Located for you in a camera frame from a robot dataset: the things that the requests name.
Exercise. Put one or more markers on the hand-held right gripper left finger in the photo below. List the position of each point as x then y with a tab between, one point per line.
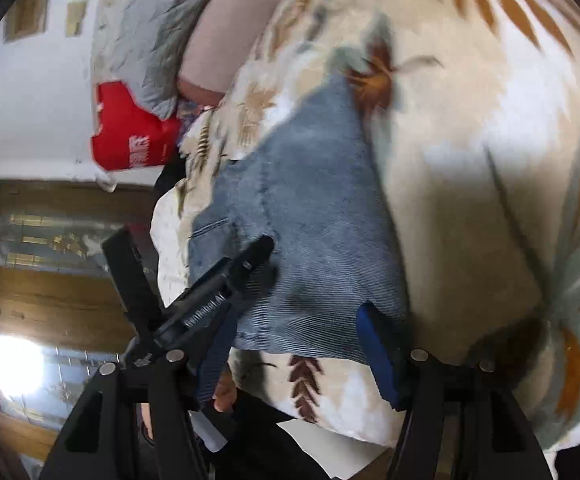
215	355

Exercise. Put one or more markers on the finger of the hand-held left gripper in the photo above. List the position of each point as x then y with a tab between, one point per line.
250	260
130	270

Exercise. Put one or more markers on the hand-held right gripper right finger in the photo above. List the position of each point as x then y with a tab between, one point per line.
377	360

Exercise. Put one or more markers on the grey-blue denim pants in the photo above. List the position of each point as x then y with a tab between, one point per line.
320	210

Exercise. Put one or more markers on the person's left hand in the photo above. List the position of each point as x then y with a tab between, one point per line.
225	392

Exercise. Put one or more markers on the white patterned quilt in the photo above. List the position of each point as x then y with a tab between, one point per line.
170	240

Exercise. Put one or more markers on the wooden door with glass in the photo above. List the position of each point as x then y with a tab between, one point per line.
45	300

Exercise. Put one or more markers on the black cloth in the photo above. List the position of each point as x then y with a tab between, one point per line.
167	177

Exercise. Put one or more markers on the person's black clothing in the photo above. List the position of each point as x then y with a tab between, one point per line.
270	450

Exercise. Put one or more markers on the red shopping bag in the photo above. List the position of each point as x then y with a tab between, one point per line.
125	130

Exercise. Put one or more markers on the purple printed packet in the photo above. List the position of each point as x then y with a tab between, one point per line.
190	115

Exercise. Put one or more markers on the leaf print blanket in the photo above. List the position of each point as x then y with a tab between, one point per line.
469	160

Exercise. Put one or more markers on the pink brown folded quilt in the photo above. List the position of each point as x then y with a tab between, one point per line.
220	35

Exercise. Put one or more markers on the grey quilted pillow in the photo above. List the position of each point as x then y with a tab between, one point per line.
140	35

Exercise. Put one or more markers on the small beige wall panel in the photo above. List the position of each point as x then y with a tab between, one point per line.
76	18

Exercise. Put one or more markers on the large beige wall panel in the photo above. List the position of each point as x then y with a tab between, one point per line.
30	5

